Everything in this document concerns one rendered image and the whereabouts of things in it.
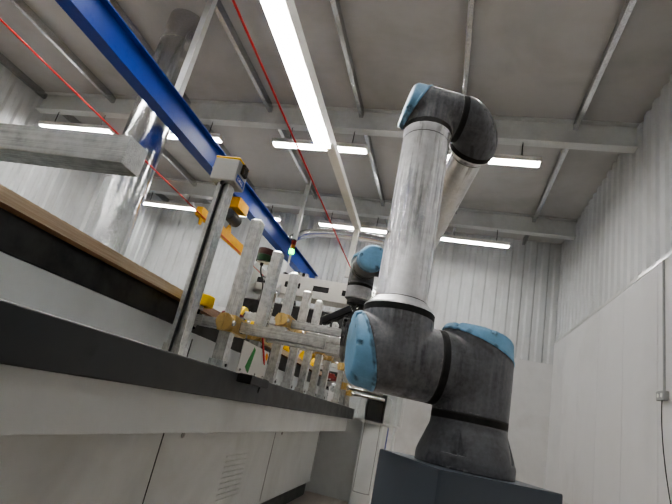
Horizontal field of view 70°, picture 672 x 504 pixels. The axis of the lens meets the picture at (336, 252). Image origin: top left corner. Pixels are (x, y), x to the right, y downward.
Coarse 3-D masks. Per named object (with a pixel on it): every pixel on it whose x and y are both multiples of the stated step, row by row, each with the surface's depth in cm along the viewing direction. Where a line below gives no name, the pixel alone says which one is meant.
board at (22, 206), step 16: (0, 192) 83; (16, 208) 86; (32, 208) 90; (48, 224) 94; (64, 224) 98; (64, 240) 102; (80, 240) 103; (96, 240) 107; (96, 256) 111; (112, 256) 113; (128, 272) 121; (144, 272) 126; (160, 288) 134; (176, 288) 142; (288, 352) 262
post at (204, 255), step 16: (224, 192) 125; (224, 208) 124; (208, 224) 121; (208, 240) 120; (208, 256) 120; (192, 272) 118; (208, 272) 121; (192, 288) 117; (192, 304) 115; (176, 320) 114; (192, 320) 116; (176, 336) 113; (176, 352) 111
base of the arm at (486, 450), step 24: (432, 408) 96; (432, 432) 92; (456, 432) 89; (480, 432) 88; (504, 432) 90; (432, 456) 88; (456, 456) 86; (480, 456) 85; (504, 456) 87; (504, 480) 85
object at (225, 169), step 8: (216, 160) 126; (224, 160) 126; (232, 160) 126; (240, 160) 126; (216, 168) 125; (224, 168) 125; (232, 168) 125; (240, 168) 126; (216, 176) 125; (224, 176) 124; (232, 176) 124; (240, 176) 127; (216, 184) 128; (224, 184) 125; (232, 184) 126; (240, 192) 130
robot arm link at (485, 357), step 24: (456, 336) 96; (480, 336) 94; (504, 336) 95; (456, 360) 91; (480, 360) 92; (504, 360) 93; (456, 384) 91; (480, 384) 91; (504, 384) 92; (456, 408) 91; (480, 408) 89; (504, 408) 91
